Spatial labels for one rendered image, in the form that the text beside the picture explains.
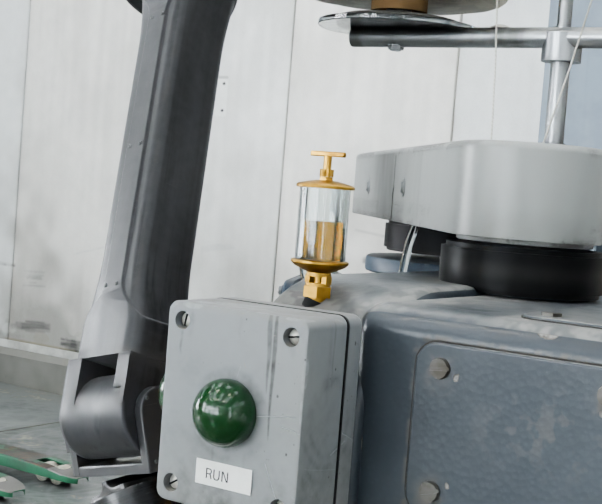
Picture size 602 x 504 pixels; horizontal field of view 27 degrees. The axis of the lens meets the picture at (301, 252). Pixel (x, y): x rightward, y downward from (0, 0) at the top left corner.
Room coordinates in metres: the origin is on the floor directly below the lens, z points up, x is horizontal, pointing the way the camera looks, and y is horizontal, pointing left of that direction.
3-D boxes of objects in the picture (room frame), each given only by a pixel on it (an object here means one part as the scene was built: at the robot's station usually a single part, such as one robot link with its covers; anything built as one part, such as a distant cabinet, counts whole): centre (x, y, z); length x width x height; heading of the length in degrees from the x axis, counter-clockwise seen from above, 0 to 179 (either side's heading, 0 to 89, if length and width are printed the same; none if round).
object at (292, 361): (0.56, 0.01, 1.29); 0.08 x 0.05 x 0.09; 57
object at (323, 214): (0.62, -0.01, 1.37); 0.03 x 0.02 x 0.03; 57
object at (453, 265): (0.69, -0.12, 1.35); 0.09 x 0.09 x 0.03
